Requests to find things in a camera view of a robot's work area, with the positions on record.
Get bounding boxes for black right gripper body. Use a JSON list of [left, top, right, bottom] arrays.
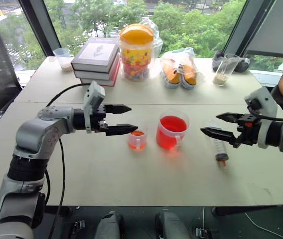
[[231, 113, 261, 149]]

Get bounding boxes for orange canvas shoe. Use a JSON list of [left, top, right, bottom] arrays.
[[180, 58, 198, 90], [161, 58, 182, 89]]

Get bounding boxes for dark rounded shape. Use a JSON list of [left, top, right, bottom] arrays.
[[154, 210, 192, 239], [93, 210, 125, 239]]

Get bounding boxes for dark hardcover book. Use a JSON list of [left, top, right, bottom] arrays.
[[73, 53, 121, 81]]

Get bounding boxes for tall glass with grains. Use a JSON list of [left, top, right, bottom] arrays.
[[212, 53, 240, 87]]

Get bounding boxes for short black left arm cable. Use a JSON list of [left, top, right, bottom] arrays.
[[44, 170, 52, 203]]

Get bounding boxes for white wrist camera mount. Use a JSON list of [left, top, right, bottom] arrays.
[[244, 87, 279, 150], [83, 80, 106, 134]]

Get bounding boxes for clear plastic syringe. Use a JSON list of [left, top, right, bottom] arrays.
[[206, 119, 230, 172]]

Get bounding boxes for long black left arm cable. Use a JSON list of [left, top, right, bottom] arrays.
[[41, 83, 91, 239]]

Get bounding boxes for black chair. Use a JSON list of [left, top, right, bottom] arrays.
[[270, 84, 283, 119]]

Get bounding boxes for small cup orange liquid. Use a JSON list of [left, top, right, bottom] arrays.
[[127, 127, 149, 152]]

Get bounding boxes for clear plastic bag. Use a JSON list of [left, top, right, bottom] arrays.
[[138, 17, 164, 78]]

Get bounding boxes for grey hardcover book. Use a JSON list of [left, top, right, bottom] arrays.
[[70, 37, 120, 74]]

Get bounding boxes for candy jar with orange lid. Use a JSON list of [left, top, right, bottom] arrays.
[[118, 23, 155, 81]]

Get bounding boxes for clear plastic measuring cup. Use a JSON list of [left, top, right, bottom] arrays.
[[53, 47, 75, 73]]

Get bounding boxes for dark window frame post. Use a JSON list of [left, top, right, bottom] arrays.
[[18, 0, 62, 57], [223, 0, 277, 58]]

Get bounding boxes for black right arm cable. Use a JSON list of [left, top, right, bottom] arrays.
[[246, 98, 283, 123]]

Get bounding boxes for bagged orange shoes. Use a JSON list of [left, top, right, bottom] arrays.
[[160, 47, 204, 90]]

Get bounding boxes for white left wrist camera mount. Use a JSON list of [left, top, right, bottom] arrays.
[[83, 80, 106, 134]]

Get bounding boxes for black cloth bundle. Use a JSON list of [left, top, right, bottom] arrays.
[[211, 49, 251, 73]]

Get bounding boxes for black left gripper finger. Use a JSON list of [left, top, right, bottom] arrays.
[[105, 104, 133, 115], [105, 123, 139, 137]]

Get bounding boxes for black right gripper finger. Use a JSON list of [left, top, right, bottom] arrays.
[[216, 112, 241, 124], [200, 127, 237, 145]]

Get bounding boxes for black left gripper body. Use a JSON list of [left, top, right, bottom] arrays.
[[91, 104, 110, 134]]

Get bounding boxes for large beaker red liquid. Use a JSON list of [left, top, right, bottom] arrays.
[[156, 108, 190, 152]]

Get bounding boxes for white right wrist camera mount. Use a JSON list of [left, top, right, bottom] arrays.
[[244, 87, 279, 150]]

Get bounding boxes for red hardcover book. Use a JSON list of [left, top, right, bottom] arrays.
[[79, 59, 121, 88]]

